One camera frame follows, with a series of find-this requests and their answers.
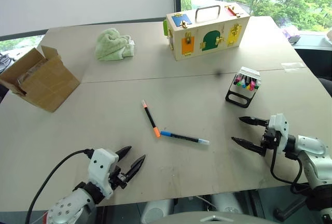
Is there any black marker holder with markers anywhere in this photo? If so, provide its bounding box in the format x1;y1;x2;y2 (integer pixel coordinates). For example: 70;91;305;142
225;66;261;109

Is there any tangled cables bundle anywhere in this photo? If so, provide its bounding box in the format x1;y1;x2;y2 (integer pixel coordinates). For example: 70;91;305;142
0;52;15;73

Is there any purple white bag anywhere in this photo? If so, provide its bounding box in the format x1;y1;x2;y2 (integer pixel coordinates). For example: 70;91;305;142
282;25;301;45

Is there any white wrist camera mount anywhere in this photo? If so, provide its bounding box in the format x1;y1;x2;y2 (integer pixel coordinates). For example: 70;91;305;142
87;148;120;200
267;113;290;155

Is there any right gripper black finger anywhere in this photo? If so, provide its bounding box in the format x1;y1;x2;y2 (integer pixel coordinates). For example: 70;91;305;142
238;116;268;128
231;136;267;157

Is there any black chair base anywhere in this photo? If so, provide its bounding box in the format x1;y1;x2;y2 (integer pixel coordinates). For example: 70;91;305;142
274;195;313;222

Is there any open cardboard box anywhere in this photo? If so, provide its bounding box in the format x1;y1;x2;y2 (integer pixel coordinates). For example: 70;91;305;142
0;45;81;113

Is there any wooden lock activity box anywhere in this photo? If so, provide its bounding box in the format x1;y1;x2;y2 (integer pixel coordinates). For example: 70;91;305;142
162;5;251;62

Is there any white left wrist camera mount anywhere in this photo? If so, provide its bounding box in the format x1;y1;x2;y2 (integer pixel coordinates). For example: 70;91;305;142
87;148;120;200

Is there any thin white cable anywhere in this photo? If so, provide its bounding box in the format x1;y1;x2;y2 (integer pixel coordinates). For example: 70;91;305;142
193;195;217;211

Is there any grey robot torso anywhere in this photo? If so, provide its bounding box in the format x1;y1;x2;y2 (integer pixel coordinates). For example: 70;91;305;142
157;211;282;224

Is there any dark chair seat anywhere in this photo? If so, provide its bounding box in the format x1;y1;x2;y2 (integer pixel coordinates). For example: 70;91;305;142
317;77;332;99

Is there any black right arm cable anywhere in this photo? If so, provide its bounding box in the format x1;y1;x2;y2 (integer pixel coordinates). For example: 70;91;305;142
269;146;310;194

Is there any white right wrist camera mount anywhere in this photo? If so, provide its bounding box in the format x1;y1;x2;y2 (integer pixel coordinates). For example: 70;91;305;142
267;113;290;155

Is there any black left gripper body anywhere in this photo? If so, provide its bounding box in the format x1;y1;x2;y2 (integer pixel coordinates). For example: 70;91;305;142
108;165;129;190

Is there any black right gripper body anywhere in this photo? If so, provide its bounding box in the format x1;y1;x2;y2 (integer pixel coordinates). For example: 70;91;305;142
260;127;278;155

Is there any clear tape strip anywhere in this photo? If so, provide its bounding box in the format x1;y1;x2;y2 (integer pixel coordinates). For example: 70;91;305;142
281;61;308;72

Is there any orange-capped black marker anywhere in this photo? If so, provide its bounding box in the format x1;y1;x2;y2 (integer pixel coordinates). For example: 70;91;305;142
141;100;162;138

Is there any blue-capped black marker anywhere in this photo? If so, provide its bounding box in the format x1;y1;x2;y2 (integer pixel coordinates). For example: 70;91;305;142
160;130;210;146

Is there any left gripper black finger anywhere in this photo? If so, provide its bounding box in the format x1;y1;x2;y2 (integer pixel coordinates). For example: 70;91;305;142
125;154;147;183
115;146;132;161

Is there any green fluffy towel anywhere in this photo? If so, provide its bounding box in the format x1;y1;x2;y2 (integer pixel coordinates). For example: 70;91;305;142
94;27;136;62

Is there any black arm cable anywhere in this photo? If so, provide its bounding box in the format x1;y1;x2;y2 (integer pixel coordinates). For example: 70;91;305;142
269;146;310;194
24;148;94;224

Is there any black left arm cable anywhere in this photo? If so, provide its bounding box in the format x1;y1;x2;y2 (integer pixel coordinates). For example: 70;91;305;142
24;148;94;224

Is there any grey rounded robot leg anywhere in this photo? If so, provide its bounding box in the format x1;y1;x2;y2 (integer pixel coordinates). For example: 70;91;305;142
141;199;174;224
210;192;244;213

